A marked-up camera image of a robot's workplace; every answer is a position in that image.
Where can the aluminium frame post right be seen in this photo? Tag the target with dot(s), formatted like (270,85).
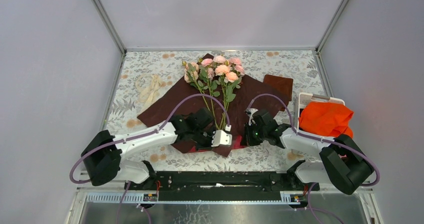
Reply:
(340,9)

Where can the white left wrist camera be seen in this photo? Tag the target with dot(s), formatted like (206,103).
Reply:
(221,138)

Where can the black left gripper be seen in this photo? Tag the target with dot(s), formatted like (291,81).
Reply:
(209,144)

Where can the aluminium frame post left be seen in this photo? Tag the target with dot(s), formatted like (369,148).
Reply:
(109,25)

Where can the aluminium frame post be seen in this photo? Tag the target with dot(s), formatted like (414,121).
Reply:
(340,9)
(109,25)

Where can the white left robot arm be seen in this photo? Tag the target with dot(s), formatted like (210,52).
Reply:
(107,156)

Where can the cream printed ribbon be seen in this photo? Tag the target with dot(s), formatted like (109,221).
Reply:
(148,88)

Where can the floral patterned table mat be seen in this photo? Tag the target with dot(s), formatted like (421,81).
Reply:
(303,66)

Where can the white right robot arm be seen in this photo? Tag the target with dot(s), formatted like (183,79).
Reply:
(328,160)

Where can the orange cloth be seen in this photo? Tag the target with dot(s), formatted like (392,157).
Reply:
(326,119)

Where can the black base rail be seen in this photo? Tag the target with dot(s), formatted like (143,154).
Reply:
(222,186)

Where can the brown folded cloth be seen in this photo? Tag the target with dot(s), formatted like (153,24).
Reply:
(282,84)

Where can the pink rose stem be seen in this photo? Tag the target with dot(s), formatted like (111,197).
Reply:
(231,81)

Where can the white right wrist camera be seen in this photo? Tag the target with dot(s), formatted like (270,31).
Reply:
(250,113)

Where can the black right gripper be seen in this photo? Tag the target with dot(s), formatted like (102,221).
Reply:
(247,140)

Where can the dark maroon wrapping paper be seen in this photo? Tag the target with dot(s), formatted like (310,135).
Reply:
(183,99)

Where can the white plastic basket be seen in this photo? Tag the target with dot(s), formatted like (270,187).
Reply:
(314,103)

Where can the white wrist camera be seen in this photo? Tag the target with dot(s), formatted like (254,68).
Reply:
(221,138)
(250,113)

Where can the peach rose stem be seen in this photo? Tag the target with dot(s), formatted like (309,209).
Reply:
(205,75)

